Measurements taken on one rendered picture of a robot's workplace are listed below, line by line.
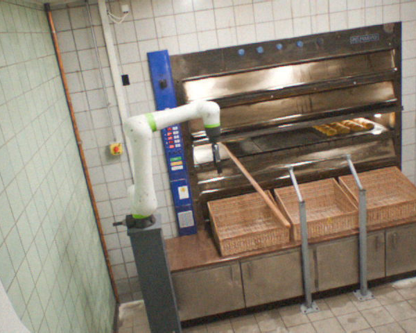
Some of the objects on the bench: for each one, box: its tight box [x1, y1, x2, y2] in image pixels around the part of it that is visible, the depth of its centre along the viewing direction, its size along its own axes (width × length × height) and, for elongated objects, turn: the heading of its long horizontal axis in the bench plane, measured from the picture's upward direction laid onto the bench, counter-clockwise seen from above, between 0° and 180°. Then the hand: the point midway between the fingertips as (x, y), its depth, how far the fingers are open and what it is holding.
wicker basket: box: [207, 190, 289, 256], centre depth 349 cm, size 49×56×28 cm
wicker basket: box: [274, 178, 359, 241], centre depth 355 cm, size 49×56×28 cm
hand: (218, 168), depth 255 cm, fingers open, 13 cm apart
